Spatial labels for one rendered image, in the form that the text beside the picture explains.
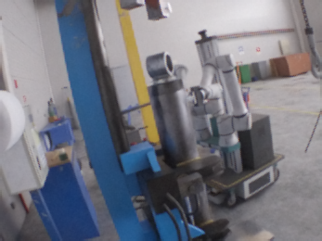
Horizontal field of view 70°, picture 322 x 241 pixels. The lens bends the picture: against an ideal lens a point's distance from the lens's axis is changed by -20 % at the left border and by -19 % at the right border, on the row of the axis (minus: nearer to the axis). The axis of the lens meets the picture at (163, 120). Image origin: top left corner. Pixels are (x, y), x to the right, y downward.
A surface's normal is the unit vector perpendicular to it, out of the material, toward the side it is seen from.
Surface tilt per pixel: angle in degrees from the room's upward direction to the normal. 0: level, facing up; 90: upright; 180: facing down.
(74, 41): 90
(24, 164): 90
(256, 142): 90
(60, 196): 90
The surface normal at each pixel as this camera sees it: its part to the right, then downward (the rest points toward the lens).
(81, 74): 0.29, 0.11
